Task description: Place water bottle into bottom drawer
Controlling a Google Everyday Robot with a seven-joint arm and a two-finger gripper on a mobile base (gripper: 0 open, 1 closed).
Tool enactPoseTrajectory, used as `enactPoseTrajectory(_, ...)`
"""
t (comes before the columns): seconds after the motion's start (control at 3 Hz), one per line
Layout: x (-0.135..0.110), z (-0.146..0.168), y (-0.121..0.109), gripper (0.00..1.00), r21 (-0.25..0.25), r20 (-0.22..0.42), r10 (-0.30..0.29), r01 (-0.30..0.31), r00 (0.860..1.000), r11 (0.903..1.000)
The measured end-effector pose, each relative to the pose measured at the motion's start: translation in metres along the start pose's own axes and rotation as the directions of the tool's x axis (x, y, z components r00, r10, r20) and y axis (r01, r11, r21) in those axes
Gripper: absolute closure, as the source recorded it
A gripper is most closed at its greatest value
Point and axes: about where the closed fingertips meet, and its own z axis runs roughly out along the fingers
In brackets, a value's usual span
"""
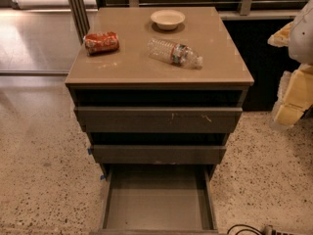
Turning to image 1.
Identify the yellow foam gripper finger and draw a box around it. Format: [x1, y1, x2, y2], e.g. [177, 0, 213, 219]
[274, 64, 313, 126]
[267, 23, 292, 47]

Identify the clear plastic water bottle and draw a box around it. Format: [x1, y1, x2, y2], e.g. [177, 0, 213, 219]
[148, 37, 203, 70]

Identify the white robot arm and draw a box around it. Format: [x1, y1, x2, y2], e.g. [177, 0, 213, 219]
[268, 0, 313, 130]

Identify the grey three-drawer cabinet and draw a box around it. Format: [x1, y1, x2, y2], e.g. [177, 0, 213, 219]
[64, 6, 255, 181]

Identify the open grey bottom drawer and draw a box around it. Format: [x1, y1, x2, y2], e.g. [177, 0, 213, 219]
[90, 164, 220, 235]

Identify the grey middle drawer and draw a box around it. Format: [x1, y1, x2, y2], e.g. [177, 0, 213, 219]
[90, 145, 226, 165]

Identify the grey top drawer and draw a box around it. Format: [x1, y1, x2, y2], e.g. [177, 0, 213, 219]
[74, 107, 243, 133]

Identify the white ceramic bowl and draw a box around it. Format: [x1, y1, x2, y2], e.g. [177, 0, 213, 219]
[151, 10, 185, 30]

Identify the grey power strip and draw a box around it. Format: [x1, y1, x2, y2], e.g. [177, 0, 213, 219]
[263, 225, 305, 235]

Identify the crushed orange soda can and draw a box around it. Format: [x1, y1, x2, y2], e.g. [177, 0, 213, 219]
[84, 31, 119, 55]

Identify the black cable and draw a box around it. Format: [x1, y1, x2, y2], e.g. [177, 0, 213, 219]
[226, 223, 264, 235]

